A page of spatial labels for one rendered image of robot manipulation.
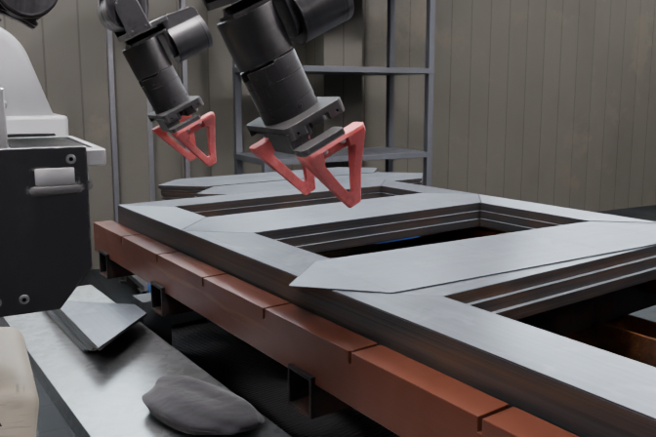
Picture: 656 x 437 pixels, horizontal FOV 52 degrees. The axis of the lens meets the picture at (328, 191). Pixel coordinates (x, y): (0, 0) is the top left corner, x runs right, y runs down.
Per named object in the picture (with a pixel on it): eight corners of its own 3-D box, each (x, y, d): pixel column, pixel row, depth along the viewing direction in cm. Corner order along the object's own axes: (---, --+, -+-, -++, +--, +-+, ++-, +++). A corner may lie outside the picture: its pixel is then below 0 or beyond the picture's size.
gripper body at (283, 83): (302, 111, 72) (272, 48, 70) (349, 114, 64) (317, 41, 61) (252, 140, 70) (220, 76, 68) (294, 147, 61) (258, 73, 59)
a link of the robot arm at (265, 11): (203, 17, 64) (223, 11, 59) (263, -13, 66) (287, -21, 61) (235, 83, 66) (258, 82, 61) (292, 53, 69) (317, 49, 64)
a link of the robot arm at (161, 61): (114, 46, 102) (122, 43, 97) (154, 26, 104) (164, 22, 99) (138, 87, 104) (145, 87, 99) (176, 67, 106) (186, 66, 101)
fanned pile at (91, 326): (101, 296, 140) (101, 277, 140) (177, 354, 109) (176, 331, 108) (38, 306, 133) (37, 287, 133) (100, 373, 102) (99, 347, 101)
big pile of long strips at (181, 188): (364, 181, 238) (364, 164, 238) (445, 195, 206) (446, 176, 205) (144, 202, 193) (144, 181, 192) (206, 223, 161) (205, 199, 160)
